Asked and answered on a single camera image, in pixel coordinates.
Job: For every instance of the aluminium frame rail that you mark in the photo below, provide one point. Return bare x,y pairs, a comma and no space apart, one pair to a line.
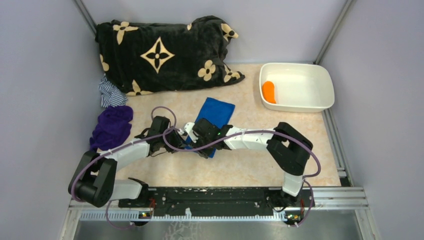
345,198

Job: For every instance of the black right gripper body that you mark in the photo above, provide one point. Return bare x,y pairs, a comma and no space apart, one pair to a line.
199,142

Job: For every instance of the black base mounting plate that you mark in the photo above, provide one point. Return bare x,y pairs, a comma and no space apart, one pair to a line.
216,201

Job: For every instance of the blue white striped cloth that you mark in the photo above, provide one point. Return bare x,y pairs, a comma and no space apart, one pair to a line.
110,95

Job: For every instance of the black floral blanket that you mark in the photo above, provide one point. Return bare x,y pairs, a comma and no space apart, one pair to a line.
145,58

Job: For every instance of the blue towel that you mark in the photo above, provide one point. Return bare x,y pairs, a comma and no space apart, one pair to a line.
215,111

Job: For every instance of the purple towel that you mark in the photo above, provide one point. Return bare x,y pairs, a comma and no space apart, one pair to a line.
112,129

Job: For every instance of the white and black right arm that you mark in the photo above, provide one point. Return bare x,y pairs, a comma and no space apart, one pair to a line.
289,148

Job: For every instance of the white plastic basin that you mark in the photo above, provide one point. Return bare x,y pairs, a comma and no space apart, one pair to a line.
299,87

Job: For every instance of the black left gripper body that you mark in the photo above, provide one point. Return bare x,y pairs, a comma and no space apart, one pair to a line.
173,140

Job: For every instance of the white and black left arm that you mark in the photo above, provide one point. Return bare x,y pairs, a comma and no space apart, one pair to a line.
94,180

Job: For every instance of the orange towel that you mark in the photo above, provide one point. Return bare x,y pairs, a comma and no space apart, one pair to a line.
268,92

